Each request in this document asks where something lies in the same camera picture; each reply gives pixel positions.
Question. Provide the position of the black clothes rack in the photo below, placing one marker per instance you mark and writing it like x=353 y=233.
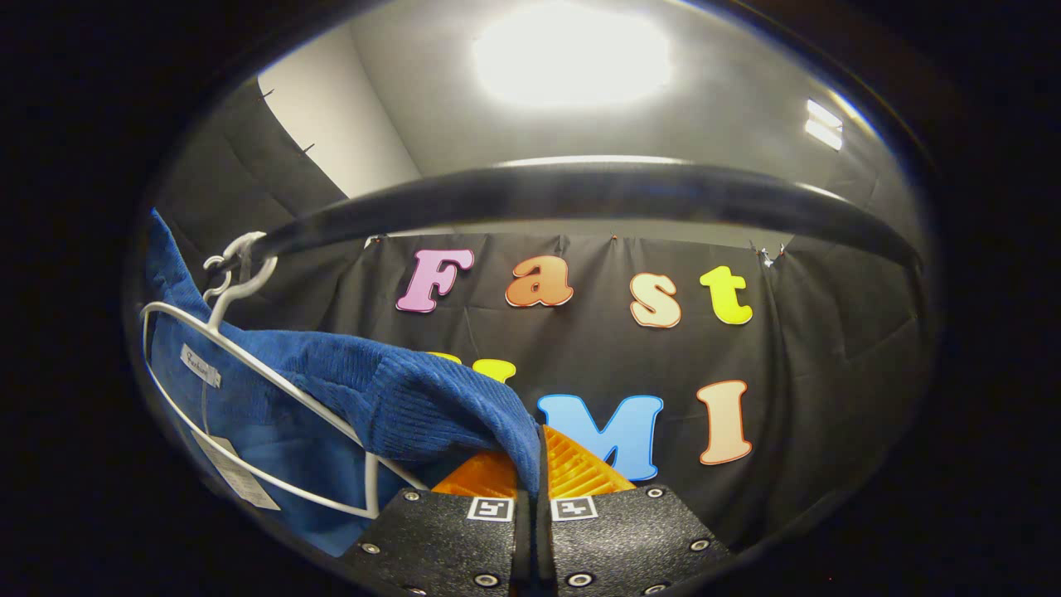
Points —
x=580 y=191

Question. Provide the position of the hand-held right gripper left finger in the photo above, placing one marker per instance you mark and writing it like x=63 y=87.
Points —
x=448 y=539

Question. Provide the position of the black backdrop cloth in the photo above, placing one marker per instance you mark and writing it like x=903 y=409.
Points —
x=829 y=348

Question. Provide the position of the large ceiling light panel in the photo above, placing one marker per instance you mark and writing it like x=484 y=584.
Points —
x=572 y=54

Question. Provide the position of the white paper garment tag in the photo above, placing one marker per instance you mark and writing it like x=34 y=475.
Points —
x=236 y=473

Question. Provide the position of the white jacket clothes hanger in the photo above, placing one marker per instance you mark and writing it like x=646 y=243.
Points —
x=236 y=300

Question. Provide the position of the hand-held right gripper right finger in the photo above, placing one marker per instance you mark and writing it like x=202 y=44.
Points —
x=630 y=535

